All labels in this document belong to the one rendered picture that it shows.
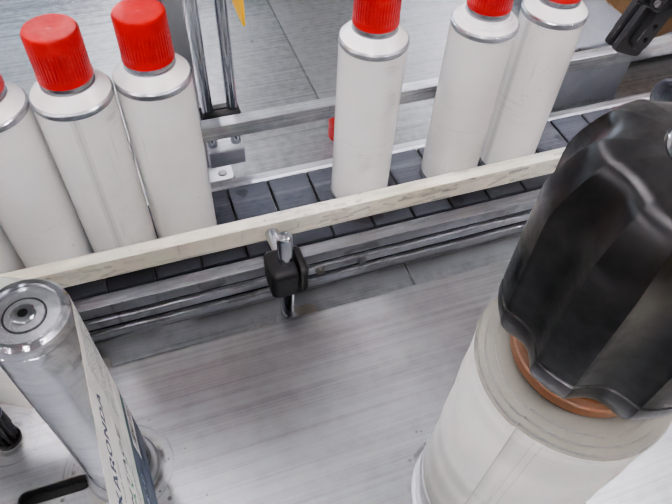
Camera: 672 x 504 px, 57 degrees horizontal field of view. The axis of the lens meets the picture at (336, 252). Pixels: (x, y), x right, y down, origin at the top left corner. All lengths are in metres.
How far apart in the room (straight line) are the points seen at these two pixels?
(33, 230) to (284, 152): 0.30
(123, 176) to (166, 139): 0.04
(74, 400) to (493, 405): 0.19
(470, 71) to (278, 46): 0.39
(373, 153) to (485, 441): 0.29
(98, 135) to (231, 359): 0.18
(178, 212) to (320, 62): 0.38
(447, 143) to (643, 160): 0.37
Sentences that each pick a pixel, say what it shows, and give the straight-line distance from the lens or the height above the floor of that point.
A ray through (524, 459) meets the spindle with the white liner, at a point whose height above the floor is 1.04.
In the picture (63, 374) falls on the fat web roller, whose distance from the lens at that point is 0.30.
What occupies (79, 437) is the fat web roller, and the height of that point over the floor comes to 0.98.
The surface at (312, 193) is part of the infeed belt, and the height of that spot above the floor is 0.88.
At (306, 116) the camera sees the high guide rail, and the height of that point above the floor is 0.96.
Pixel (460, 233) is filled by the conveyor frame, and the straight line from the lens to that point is 0.59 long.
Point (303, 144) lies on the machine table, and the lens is 0.69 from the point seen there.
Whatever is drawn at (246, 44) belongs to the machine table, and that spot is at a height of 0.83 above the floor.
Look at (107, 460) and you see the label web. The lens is 0.26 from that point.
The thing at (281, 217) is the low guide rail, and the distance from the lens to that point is 0.50.
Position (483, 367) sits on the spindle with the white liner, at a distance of 0.27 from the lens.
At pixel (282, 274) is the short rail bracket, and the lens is 0.46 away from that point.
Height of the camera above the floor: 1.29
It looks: 51 degrees down
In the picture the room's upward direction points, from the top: 4 degrees clockwise
